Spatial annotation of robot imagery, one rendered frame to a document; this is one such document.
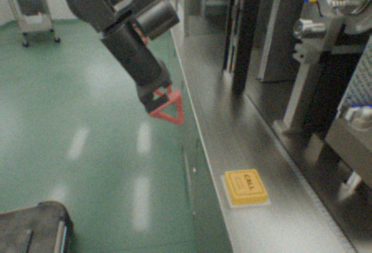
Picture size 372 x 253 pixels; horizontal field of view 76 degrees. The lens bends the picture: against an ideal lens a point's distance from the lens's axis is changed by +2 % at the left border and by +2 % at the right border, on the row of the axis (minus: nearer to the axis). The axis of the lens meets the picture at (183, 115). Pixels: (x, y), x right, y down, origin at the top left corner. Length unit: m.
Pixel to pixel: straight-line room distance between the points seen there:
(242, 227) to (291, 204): 0.12
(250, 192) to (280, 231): 0.08
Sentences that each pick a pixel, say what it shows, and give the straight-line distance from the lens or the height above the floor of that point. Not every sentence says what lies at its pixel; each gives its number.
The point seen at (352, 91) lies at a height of 1.07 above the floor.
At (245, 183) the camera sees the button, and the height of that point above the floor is 0.92.
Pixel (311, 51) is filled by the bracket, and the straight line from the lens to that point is 0.61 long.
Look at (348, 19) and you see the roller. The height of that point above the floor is 1.20.
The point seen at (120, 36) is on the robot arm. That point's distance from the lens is 0.39.
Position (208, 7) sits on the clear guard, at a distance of 1.49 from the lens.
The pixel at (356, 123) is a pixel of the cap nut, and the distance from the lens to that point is 0.57.
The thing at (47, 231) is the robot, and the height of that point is 0.24.
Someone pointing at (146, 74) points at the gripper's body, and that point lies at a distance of 0.42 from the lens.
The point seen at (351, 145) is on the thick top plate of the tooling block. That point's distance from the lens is 0.56.
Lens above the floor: 1.32
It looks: 35 degrees down
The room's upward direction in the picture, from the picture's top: straight up
